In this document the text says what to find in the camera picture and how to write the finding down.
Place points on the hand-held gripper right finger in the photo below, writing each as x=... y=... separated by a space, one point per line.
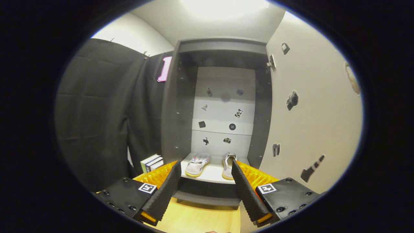
x=245 y=194

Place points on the white shoe with red logo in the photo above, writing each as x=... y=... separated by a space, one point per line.
x=227 y=168

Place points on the dark blue book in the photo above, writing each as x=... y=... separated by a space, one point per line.
x=152 y=163

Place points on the white shoe with coloured stripes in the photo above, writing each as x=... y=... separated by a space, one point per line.
x=197 y=166

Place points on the metal door hinge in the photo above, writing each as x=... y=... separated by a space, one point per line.
x=272 y=62

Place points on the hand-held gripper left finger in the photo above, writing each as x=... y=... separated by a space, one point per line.
x=166 y=191

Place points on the large ceiling light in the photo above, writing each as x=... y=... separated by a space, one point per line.
x=224 y=8

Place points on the green book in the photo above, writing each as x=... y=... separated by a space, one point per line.
x=145 y=161

